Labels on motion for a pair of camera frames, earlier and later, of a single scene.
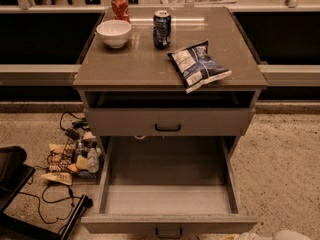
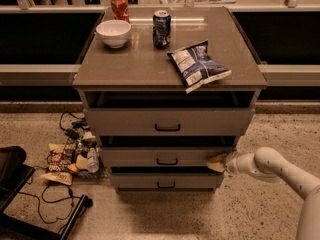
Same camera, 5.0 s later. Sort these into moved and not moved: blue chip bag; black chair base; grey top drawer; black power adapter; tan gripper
Moved: tan gripper
Not moved: black chair base; grey top drawer; black power adapter; blue chip bag
